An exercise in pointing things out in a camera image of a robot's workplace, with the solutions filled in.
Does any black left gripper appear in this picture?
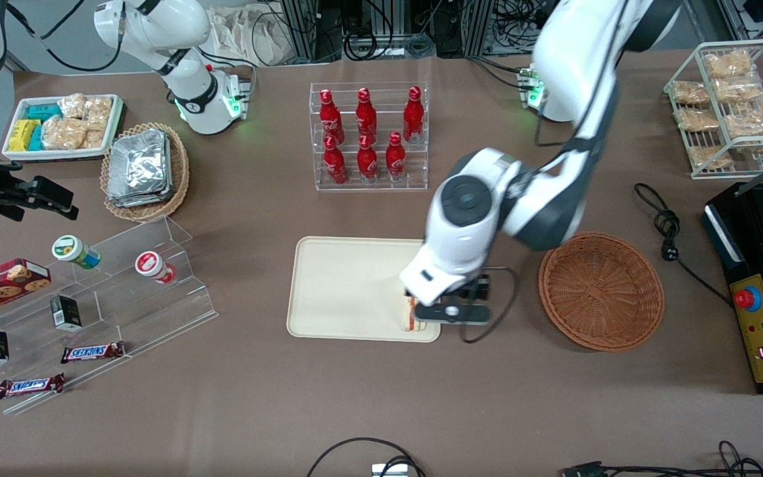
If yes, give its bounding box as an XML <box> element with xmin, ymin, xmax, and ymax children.
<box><xmin>402</xmin><ymin>272</ymin><xmax>492</xmax><ymax>305</ymax></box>

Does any triangular sandwich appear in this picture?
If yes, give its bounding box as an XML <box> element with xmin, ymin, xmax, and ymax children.
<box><xmin>399</xmin><ymin>295</ymin><xmax>428</xmax><ymax>333</ymax></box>

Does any white rectangular snack tray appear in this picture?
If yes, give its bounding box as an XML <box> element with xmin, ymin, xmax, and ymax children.
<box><xmin>1</xmin><ymin>93</ymin><xmax>124</xmax><ymax>162</ymax></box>

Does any beige plastic tray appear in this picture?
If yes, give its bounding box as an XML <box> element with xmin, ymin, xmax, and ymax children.
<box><xmin>286</xmin><ymin>236</ymin><xmax>442</xmax><ymax>344</ymax></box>

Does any oval light wicker basket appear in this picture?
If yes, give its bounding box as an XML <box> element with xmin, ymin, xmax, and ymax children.
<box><xmin>99</xmin><ymin>122</ymin><xmax>191</xmax><ymax>223</ymax></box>

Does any round brown wicker basket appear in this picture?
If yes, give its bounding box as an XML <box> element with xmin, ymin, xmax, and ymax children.
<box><xmin>538</xmin><ymin>231</ymin><xmax>666</xmax><ymax>352</ymax></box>

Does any green lid yogurt cup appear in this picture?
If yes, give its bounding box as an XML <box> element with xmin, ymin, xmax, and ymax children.
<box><xmin>51</xmin><ymin>235</ymin><xmax>101</xmax><ymax>270</ymax></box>

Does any yellow snack pack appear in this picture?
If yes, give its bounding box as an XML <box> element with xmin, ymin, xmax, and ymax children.
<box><xmin>8</xmin><ymin>119</ymin><xmax>42</xmax><ymax>152</ymax></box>

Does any clear acrylic bottle rack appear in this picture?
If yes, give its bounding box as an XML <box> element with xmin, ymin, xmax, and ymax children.
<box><xmin>309</xmin><ymin>81</ymin><xmax>430</xmax><ymax>193</ymax></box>

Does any silver foil pack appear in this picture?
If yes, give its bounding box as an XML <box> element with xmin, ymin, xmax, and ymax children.
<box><xmin>109</xmin><ymin>129</ymin><xmax>169</xmax><ymax>198</ymax></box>
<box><xmin>106</xmin><ymin>132</ymin><xmax>174</xmax><ymax>209</ymax></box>

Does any red cola bottle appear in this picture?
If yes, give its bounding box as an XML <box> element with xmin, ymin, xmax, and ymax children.
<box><xmin>323</xmin><ymin>136</ymin><xmax>348</xmax><ymax>186</ymax></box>
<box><xmin>356</xmin><ymin>87</ymin><xmax>378</xmax><ymax>140</ymax></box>
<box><xmin>403</xmin><ymin>86</ymin><xmax>425</xmax><ymax>144</ymax></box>
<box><xmin>319</xmin><ymin>89</ymin><xmax>345</xmax><ymax>144</ymax></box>
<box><xmin>356</xmin><ymin>134</ymin><xmax>380</xmax><ymax>184</ymax></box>
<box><xmin>385</xmin><ymin>131</ymin><xmax>407</xmax><ymax>182</ymax></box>

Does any red lid yogurt cup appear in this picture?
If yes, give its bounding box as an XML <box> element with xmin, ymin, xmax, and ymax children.
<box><xmin>134</xmin><ymin>250</ymin><xmax>178</xmax><ymax>285</ymax></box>

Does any clear acrylic step stand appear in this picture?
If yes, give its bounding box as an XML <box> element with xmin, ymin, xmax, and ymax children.
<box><xmin>0</xmin><ymin>215</ymin><xmax>219</xmax><ymax>416</ymax></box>

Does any Snickers chocolate bar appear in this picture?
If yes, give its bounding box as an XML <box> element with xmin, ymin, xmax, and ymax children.
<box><xmin>0</xmin><ymin>373</ymin><xmax>66</xmax><ymax>400</ymax></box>
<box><xmin>60</xmin><ymin>341</ymin><xmax>126</xmax><ymax>364</ymax></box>

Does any beige cloth bag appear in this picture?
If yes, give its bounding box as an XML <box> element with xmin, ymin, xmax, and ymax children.
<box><xmin>208</xmin><ymin>5</ymin><xmax>297</xmax><ymax>68</ymax></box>

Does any clear bagged pastry pack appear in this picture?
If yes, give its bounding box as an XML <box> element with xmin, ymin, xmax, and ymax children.
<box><xmin>713</xmin><ymin>76</ymin><xmax>763</xmax><ymax>105</ymax></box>
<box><xmin>702</xmin><ymin>49</ymin><xmax>753</xmax><ymax>81</ymax></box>
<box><xmin>722</xmin><ymin>98</ymin><xmax>763</xmax><ymax>138</ymax></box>
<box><xmin>686</xmin><ymin>144</ymin><xmax>735</xmax><ymax>170</ymax></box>
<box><xmin>674</xmin><ymin>107</ymin><xmax>721</xmax><ymax>133</ymax></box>
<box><xmin>671</xmin><ymin>80</ymin><xmax>711</xmax><ymax>106</ymax></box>

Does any black appliance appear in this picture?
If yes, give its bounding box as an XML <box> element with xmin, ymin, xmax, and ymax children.
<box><xmin>702</xmin><ymin>182</ymin><xmax>763</xmax><ymax>396</ymax></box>

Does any yellow emergency stop panel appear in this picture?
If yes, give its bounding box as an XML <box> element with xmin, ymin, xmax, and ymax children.
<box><xmin>729</xmin><ymin>274</ymin><xmax>763</xmax><ymax>386</ymax></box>

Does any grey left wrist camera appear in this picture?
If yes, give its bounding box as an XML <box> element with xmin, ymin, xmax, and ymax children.
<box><xmin>414</xmin><ymin>301</ymin><xmax>492</xmax><ymax>326</ymax></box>

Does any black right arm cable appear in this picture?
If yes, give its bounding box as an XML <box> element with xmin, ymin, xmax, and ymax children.
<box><xmin>5</xmin><ymin>0</ymin><xmax>125</xmax><ymax>74</ymax></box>

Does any black looped table cable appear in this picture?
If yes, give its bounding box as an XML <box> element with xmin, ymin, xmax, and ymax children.
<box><xmin>306</xmin><ymin>437</ymin><xmax>426</xmax><ymax>477</ymax></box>

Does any black coiled cable bundle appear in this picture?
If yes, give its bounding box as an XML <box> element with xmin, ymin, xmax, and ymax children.
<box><xmin>340</xmin><ymin>25</ymin><xmax>436</xmax><ymax>62</ymax></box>

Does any black power cable with plug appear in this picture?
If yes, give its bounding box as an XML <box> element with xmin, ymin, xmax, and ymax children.
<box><xmin>633</xmin><ymin>182</ymin><xmax>735</xmax><ymax>309</ymax></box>

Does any aluminium frame post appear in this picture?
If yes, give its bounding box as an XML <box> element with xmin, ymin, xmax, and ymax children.
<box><xmin>278</xmin><ymin>0</ymin><xmax>321</xmax><ymax>64</ymax></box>
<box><xmin>466</xmin><ymin>0</ymin><xmax>496</xmax><ymax>58</ymax></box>

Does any black cable with connector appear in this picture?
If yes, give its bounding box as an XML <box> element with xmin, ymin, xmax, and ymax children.
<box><xmin>559</xmin><ymin>440</ymin><xmax>763</xmax><ymax>477</ymax></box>

